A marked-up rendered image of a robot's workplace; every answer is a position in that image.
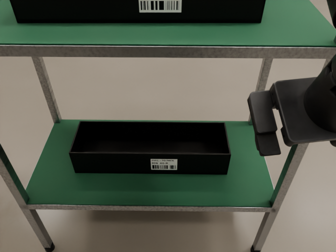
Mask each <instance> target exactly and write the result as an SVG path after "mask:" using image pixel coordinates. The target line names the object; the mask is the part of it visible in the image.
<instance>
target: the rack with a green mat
mask: <svg viewBox="0 0 336 252"><path fill-rule="evenodd" d="M335 54H336V29H335V28H334V27H333V26H332V25H331V24H330V23H329V21H328V20H327V19H326V18H325V17H324V16H323V15H322V14H321V13H320V11H319V10H318V9H317V8H316V7H315V6H314V5H313V4H312V3H311V1H310V0H266V1H265V6H264V10H263V15H262V20H261V23H17V20H16V17H15V14H14V11H13V8H12V5H11V3H10V0H0V57H31V58H32V61H33V64H34V67H35V70H36V73H37V76H38V79H39V82H40V85H41V87H42V90H43V93H44V96H45V99H46V102H47V105H48V108H49V111H50V114H51V117H52V120H53V123H54V124H53V126H52V129H51V131H50V133H49V136H48V138H47V140H46V142H45V145H44V147H43V149H42V152H41V154H40V156H39V158H38V161H37V163H36V165H35V168H34V170H33V172H32V175H31V177H30V179H29V181H28V184H27V186H26V188H25V189H24V187H23V185H22V183H21V181H20V179H19V177H18V175H17V174H16V172H15V170H14V168H13V166H12V164H11V162H10V160H9V159H8V157H7V155H6V153H5V151H4V149H3V147H2V145H1V144H0V175H1V177H2V178H3V180H4V182H5V183H6V185H7V187H8V188H9V190H10V192H11V193H12V195H13V197H14V199H15V200H16V202H17V204H18V206H19V207H20V209H21V210H22V212H23V214H24V215H25V217H26V219H27V221H28V222H29V224H30V226H31V227H32V229H33V231H34V232H35V234H36V236H37V237H38V239H39V241H40V243H41V244H42V246H43V247H44V249H45V251H46V252H52V251H53V250H54V249H55V245H54V243H53V241H52V239H51V237H50V236H49V234H48V232H47V230H46V228H45V226H44V224H43V222H42V220H41V219H40V217H39V215H38V213H37V211H36V210H106V211H188V212H265V214H264V216H263V219H262V222H261V224H260V227H259V229H258V232H257V234H256V237H255V239H254V242H253V244H252V246H251V249H250V251H251V252H261V250H262V248H263V245H264V243H265V241H266V239H267V236H268V234H269V232H270V230H271V227H272V225H273V223H274V221H275V219H276V216H277V214H278V212H279V210H280V207H281V205H282V203H283V201H284V199H285V196H286V194H287V192H288V190H289V187H290V185H291V183H292V181H293V179H294V176H295V174H296V172H297V170H298V167H299V165H300V163H301V161H302V158H303V156H304V154H305V152H306V150H307V147H308V145H309V143H301V144H293V145H292V146H291V148H290V151H289V154H288V156H287V159H286V161H285V164H284V166H283V169H282V171H281V174H280V176H279V179H278V181H277V184H276V186H275V188H274V185H273V182H272V178H271V175H270V172H269V168H268V165H267V162H266V158H265V156H260V153H259V151H258V150H257V147H256V142H255V131H254V127H253V123H252V118H251V114H249V118H248V121H210V120H102V119H62V117H61V114H60V111H59V108H58V105H57V101H56V98H55V95H54V92H53V89H52V85H51V82H50V79H49V76H48V73H47V69H46V66H45V63H44V60H43V57H96V58H234V59H262V63H261V68H260V72H259V76H258V80H257V84H256V89H255V92H256V91H265V88H266V85H267V81H268V77H269V73H270V69H271V66H272V62H273V59H326V60H325V63H324V65H323V68H322V70H323V69H324V68H325V67H326V65H327V64H328V63H329V62H330V60H331V59H332V58H333V57H334V55H335ZM322 70H321V71H322ZM80 121H118V122H225V126H226V131H227V136H228V142H229V147H230V152H231V157H230V162H229V167H228V171H227V174H143V173H75V171H74V167H73V164H72V161H71V158H70V155H69V151H70V148H71V145H72V142H73V139H74V137H75V134H76V131H77V128H78V125H79V122H80Z"/></svg>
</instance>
